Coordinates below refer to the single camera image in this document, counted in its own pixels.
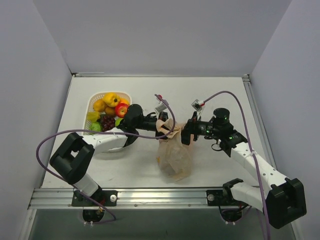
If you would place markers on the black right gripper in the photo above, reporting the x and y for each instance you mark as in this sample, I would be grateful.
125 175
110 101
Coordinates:
190 128

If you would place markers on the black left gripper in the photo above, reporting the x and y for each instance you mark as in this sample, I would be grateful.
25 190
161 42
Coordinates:
162 120

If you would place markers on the translucent orange plastic bag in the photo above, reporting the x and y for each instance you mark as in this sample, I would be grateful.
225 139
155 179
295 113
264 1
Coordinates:
174 159

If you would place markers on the red fake apple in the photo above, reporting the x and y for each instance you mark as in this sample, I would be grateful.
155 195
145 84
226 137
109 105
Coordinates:
121 110

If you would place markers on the orange fake tangerine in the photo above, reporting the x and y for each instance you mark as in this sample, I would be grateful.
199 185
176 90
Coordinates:
124 101

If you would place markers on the yellow fake bell pepper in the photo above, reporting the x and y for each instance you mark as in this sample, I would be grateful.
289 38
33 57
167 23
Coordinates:
111 99

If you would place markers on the white perforated plastic basket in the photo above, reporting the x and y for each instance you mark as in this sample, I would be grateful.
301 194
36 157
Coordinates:
109 141

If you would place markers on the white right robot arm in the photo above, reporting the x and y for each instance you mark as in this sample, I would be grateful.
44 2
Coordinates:
279 198

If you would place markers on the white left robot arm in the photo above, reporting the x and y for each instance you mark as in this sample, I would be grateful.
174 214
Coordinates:
72 158

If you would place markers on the dark red fake grapes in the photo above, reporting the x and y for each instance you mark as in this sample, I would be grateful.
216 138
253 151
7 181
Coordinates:
107 123

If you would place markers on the brown fake kiwi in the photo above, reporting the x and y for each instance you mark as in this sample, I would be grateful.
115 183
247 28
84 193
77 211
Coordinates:
110 111

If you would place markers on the orange fake fruit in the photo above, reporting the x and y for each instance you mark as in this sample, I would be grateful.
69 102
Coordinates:
99 105

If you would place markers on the green fake custard apple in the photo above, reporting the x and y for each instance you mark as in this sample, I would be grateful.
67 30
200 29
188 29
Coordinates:
95 126

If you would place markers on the yellow fake starfruit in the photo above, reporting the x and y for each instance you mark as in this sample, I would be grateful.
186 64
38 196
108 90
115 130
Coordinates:
93 116

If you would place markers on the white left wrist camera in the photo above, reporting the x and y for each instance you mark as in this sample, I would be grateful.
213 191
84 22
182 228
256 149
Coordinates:
160 107

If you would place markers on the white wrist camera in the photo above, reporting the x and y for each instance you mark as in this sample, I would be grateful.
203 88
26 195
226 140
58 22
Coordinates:
160 107
198 105

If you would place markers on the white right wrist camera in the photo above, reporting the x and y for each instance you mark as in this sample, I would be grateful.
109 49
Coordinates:
198 105

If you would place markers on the aluminium right side rail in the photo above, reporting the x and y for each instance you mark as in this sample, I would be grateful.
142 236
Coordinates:
262 130

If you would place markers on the aluminium rail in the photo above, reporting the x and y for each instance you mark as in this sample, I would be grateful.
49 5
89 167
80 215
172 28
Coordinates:
131 198
262 130

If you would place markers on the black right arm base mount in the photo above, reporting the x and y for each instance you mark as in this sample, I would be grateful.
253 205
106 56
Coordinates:
216 198

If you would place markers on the aluminium front rail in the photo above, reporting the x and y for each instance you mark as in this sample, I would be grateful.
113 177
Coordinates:
131 198

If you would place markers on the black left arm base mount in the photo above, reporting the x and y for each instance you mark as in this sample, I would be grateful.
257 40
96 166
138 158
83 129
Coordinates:
107 198

